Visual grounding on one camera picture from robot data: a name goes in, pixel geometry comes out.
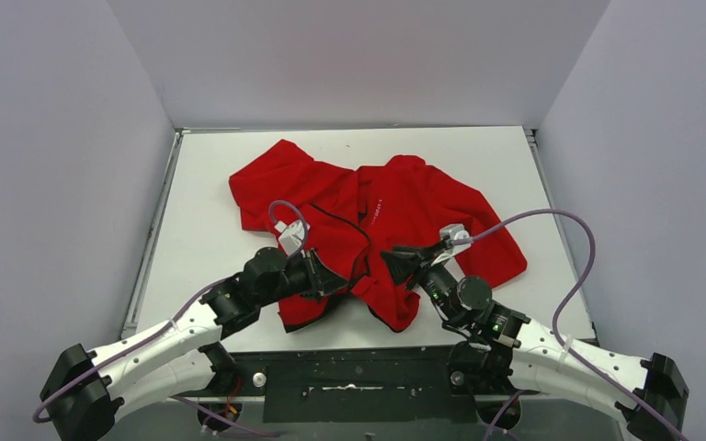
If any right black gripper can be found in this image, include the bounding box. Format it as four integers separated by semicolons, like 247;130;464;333
381;240;467;327

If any red zip-up jacket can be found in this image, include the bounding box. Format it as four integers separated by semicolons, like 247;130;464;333
229;140;528;333

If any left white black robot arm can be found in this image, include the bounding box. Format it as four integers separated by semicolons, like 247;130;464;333
32;247;348;440

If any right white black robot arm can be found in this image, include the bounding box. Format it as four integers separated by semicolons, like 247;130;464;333
381;239;689;440

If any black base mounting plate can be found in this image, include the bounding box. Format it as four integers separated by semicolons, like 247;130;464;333
185;345;514;424

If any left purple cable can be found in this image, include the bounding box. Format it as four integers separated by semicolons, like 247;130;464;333
31;199;312;424

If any purple cable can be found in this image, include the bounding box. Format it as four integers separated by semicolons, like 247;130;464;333
450;209;689;441
31;199;312;424

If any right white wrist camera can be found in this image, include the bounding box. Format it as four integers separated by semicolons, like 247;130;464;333
439;223;473;256

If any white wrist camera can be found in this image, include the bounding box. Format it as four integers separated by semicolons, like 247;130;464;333
274;220;310;257
439;223;473;256

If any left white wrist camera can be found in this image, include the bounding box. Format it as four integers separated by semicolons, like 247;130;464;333
274;220;310;257

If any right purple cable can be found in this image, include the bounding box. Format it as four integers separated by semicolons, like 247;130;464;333
450;209;689;441

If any aluminium table frame rail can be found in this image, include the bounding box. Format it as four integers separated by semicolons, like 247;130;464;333
119;128;186;338

